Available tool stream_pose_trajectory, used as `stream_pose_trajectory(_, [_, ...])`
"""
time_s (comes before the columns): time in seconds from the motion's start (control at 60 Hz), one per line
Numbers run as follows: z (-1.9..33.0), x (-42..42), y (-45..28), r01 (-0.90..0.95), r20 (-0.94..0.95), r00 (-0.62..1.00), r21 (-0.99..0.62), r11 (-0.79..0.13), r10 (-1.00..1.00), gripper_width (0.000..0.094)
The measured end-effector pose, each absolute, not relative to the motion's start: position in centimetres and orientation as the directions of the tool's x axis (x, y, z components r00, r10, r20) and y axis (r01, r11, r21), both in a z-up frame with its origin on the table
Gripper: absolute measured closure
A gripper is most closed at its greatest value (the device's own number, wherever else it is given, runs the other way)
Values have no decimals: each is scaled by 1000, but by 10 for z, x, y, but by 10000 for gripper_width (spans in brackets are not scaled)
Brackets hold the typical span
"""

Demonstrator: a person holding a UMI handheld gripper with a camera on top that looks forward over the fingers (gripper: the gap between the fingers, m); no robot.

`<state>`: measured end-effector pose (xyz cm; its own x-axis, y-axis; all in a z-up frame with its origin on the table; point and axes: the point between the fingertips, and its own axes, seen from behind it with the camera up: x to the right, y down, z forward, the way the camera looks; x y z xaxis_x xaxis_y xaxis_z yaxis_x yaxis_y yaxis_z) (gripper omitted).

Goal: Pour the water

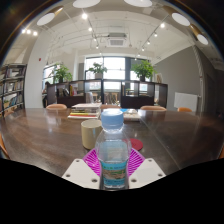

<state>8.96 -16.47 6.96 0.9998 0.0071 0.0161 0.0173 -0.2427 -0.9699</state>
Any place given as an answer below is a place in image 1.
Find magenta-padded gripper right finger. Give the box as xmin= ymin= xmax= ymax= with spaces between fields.
xmin=127 ymin=148 xmax=167 ymax=190

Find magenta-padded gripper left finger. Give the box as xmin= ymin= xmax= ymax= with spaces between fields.
xmin=61 ymin=148 xmax=102 ymax=190

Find clear water bottle blue cap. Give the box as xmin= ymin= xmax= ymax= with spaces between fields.
xmin=94 ymin=109 xmax=132 ymax=191

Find flat round red coaster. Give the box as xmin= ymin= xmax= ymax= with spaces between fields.
xmin=129 ymin=138 xmax=144 ymax=152

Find cream ceramic cup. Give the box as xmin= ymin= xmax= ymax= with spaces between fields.
xmin=80 ymin=118 xmax=104 ymax=150

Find blue and white book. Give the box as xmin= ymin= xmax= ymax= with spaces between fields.
xmin=120 ymin=108 xmax=142 ymax=122

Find stack of books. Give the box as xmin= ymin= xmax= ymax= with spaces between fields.
xmin=67 ymin=102 xmax=103 ymax=120

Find low black shelf unit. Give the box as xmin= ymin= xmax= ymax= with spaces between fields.
xmin=46 ymin=79 xmax=169 ymax=109

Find person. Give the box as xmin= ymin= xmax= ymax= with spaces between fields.
xmin=41 ymin=81 xmax=50 ymax=108

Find small bushy potted plant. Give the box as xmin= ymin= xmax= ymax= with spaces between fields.
xmin=53 ymin=63 xmax=73 ymax=84

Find large potted plant dark pot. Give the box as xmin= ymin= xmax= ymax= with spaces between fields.
xmin=130 ymin=59 xmax=156 ymax=83

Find potted plant in white pot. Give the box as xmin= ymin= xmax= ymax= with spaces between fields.
xmin=88 ymin=62 xmax=108 ymax=80

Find tall bookshelf with books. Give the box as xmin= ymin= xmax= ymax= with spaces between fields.
xmin=0 ymin=63 xmax=28 ymax=118

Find ceiling air conditioner unit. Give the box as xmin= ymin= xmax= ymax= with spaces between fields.
xmin=106 ymin=32 xmax=128 ymax=48

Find ceiling lights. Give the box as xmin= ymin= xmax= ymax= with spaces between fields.
xmin=21 ymin=0 xmax=209 ymax=51

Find white wall radiator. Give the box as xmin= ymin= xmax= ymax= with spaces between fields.
xmin=173 ymin=92 xmax=199 ymax=112

